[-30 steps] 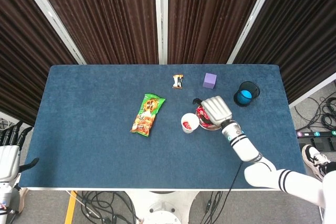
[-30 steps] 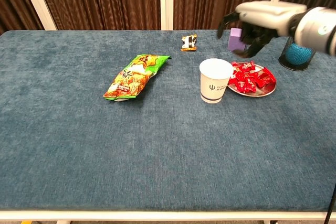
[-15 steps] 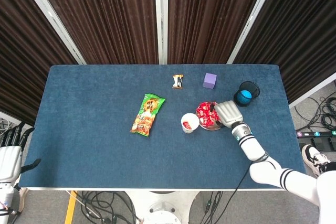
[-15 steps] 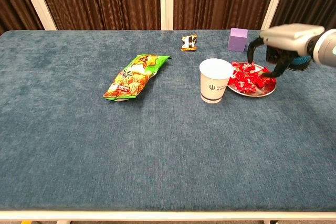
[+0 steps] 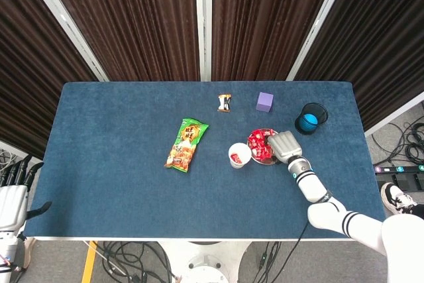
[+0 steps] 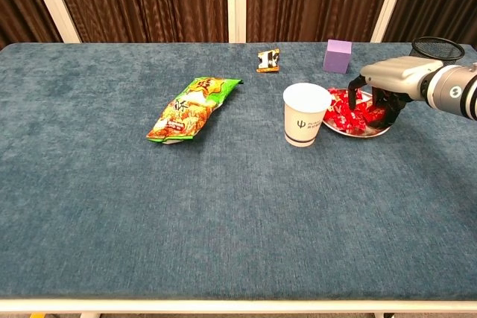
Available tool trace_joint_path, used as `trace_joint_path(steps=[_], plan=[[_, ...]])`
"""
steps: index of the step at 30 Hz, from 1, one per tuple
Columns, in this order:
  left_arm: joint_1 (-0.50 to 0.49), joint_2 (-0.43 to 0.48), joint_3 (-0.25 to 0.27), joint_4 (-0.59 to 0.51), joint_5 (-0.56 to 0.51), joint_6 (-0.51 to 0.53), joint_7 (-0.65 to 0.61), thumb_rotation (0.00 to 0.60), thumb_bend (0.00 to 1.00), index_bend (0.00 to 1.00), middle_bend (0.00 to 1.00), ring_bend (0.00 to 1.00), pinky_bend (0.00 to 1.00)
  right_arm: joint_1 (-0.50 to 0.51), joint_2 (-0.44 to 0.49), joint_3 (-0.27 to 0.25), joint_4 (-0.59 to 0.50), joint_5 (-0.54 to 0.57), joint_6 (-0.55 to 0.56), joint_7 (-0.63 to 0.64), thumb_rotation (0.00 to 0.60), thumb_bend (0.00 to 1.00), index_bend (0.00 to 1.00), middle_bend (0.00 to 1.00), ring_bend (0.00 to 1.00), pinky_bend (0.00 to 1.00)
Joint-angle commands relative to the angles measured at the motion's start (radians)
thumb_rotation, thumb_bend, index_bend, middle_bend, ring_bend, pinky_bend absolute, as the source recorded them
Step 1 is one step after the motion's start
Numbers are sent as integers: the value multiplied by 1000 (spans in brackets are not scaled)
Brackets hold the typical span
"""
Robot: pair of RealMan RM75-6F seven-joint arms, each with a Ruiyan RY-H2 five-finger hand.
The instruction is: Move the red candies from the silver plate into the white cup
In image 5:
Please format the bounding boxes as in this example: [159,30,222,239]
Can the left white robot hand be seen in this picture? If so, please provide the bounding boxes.
[0,155,53,231]

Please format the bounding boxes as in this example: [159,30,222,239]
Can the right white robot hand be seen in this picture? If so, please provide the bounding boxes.
[266,130,303,164]

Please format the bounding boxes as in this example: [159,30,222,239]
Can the small red object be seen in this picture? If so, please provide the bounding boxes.
[248,129,276,161]

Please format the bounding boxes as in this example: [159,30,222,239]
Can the white paper cup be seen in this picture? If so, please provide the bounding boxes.
[228,142,252,169]

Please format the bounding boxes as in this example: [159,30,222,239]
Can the black mesh pen holder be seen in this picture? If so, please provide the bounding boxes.
[294,102,329,136]

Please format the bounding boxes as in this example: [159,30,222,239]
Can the round metal plate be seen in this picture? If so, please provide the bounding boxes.
[247,127,286,166]

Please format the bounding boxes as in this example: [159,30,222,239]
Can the blue ball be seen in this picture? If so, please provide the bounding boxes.
[303,113,319,131]

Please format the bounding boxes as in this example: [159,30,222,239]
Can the beige shoe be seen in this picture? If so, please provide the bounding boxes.
[23,238,37,260]

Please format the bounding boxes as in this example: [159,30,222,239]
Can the purple cube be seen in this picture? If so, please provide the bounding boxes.
[255,91,275,112]

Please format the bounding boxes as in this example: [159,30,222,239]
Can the grey trouser leg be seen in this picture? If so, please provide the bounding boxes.
[15,241,27,270]

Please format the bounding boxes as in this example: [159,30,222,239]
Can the small brown snack wrapper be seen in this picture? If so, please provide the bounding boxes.
[217,94,232,113]

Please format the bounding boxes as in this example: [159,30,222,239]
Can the yellow floor tape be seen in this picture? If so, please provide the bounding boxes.
[81,241,99,283]

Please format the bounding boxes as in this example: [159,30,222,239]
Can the green snack bag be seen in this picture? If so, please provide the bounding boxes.
[164,117,210,174]

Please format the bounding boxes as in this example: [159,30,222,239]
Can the blue felt table cover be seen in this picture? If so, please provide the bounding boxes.
[23,81,392,239]

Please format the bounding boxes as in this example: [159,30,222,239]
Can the white and black sneaker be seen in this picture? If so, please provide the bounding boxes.
[380,182,418,219]

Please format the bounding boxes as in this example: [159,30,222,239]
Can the black foot pedal box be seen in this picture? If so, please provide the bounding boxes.
[377,172,424,194]

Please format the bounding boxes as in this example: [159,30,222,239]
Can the brown pleated curtain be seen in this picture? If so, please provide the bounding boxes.
[0,0,99,161]
[39,0,200,82]
[211,0,342,82]
[294,0,424,131]

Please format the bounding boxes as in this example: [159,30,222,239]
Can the black trouser leg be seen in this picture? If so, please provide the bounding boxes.
[409,203,424,221]

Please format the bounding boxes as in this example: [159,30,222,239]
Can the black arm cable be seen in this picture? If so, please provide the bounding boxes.
[260,222,309,283]

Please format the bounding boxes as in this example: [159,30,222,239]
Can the white partition rail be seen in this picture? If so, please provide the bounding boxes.
[364,100,424,137]

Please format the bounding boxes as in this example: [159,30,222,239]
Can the black floor cable bundle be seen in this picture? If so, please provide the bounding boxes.
[99,241,178,283]
[253,241,282,283]
[370,103,424,166]

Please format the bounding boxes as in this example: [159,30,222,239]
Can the white partition post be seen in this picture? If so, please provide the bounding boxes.
[19,0,110,82]
[194,0,213,82]
[286,0,354,81]

